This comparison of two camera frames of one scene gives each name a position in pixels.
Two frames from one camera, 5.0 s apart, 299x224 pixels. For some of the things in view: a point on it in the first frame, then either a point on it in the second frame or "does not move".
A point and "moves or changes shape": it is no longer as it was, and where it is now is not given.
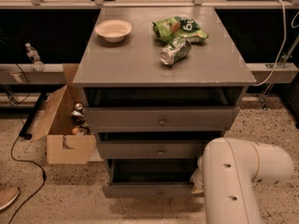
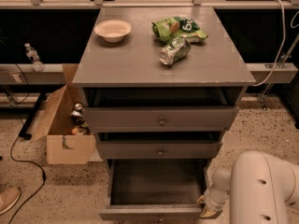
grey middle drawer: x=154 y=149 does not move
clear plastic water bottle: x=35 y=56 does not move
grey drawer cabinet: x=157 y=84 does not move
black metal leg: x=24 y=130 does not move
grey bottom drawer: x=149 y=178 moves or changes shape
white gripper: x=197 y=180 → x=211 y=203
